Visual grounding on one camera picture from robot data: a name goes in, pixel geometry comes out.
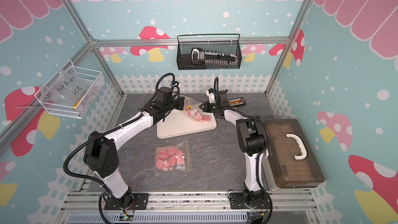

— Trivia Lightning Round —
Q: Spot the black wire mesh basket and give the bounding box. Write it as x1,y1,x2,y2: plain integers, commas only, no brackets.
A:
176,34,242,70

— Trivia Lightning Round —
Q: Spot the black box with orange items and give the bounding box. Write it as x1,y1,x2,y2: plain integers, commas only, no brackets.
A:
228,97,246,107

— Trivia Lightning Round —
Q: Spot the brown toolbox with white handle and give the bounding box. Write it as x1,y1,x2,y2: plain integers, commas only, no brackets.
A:
262,119,325,192

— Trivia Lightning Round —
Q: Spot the white plastic tray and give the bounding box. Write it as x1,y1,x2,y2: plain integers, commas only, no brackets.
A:
156,110,217,139

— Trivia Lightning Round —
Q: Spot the white wire wall basket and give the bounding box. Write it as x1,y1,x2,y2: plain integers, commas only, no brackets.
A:
35,60,105,119

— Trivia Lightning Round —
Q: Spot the socket set in basket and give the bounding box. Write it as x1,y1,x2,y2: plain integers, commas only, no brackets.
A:
191,48,240,69

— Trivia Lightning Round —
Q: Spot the yellow item in white basket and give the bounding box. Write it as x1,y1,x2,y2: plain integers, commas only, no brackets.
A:
73,93,87,110

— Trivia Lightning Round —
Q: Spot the ziploc bag with pink cookies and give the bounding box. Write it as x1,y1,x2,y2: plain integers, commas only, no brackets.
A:
154,142,192,173
183,96,211,123

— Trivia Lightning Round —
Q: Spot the clear plastic bag with writing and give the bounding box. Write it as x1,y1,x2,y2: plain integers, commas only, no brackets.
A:
45,67,88,107

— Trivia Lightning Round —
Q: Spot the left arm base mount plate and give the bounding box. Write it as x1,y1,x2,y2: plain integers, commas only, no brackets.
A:
105,193,149,210

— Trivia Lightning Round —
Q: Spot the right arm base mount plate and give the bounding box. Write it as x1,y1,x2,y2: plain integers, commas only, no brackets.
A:
227,191,269,210

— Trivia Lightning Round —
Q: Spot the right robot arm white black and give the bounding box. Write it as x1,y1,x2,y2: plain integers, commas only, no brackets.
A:
200,88,272,212

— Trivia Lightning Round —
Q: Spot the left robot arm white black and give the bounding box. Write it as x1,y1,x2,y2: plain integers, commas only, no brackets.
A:
63,96,184,209

